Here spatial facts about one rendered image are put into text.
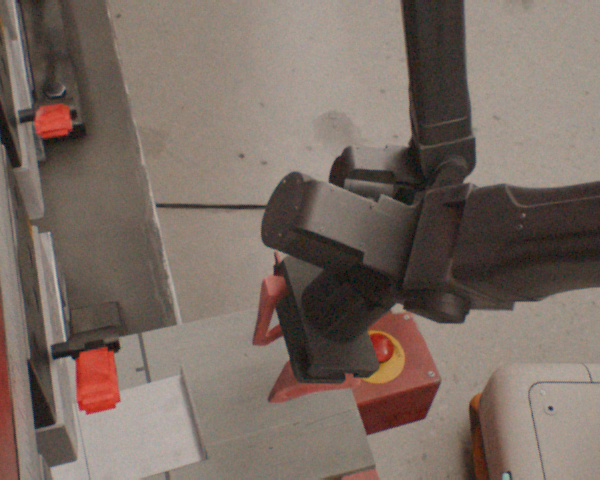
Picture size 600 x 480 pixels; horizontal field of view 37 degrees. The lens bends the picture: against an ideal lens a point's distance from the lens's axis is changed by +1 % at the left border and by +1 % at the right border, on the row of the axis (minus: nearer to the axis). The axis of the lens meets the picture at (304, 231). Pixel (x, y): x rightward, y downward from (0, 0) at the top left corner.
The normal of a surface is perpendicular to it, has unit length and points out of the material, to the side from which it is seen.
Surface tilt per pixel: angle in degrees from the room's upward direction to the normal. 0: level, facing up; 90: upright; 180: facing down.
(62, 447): 90
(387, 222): 38
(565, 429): 0
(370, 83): 0
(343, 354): 31
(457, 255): 59
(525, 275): 102
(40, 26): 0
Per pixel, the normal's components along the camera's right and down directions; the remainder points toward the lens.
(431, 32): 0.06, 0.77
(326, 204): 0.41, -0.11
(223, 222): 0.07, -0.57
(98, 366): -0.12, -0.95
